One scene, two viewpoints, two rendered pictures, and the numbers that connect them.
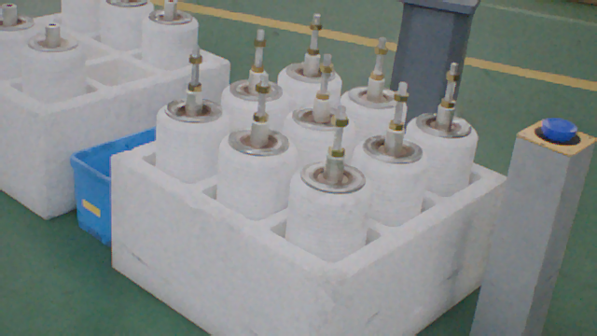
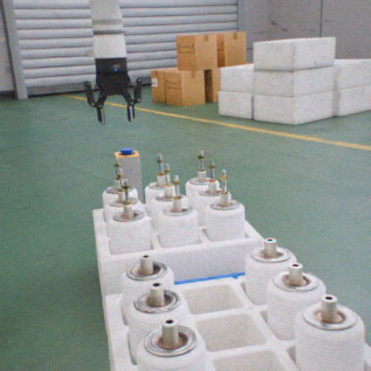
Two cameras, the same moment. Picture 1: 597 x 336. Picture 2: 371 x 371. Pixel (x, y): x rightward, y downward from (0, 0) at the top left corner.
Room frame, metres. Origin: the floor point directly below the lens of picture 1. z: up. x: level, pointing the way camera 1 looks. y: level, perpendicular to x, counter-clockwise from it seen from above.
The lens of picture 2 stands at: (2.04, 0.89, 0.67)
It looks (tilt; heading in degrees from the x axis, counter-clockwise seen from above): 16 degrees down; 220
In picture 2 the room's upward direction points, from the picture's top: 3 degrees counter-clockwise
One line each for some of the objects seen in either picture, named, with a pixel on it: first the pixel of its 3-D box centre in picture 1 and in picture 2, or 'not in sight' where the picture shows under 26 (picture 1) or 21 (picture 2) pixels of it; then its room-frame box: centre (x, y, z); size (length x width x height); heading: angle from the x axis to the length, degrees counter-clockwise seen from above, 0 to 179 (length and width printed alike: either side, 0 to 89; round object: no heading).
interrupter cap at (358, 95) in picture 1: (374, 98); (122, 202); (1.12, -0.10, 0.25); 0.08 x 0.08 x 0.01
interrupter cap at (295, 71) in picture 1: (311, 73); (128, 216); (1.19, -0.01, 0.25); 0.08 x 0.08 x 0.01
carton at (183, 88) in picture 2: not in sight; (185, 87); (-1.90, -2.39, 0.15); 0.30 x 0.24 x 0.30; 73
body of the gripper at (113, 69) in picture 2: not in sight; (112, 74); (1.11, -0.10, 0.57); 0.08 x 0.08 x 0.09
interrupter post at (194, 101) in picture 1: (194, 102); (224, 200); (1.00, 0.14, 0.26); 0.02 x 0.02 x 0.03
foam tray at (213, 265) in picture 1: (308, 223); (172, 254); (1.02, -0.02, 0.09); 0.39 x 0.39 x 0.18; 51
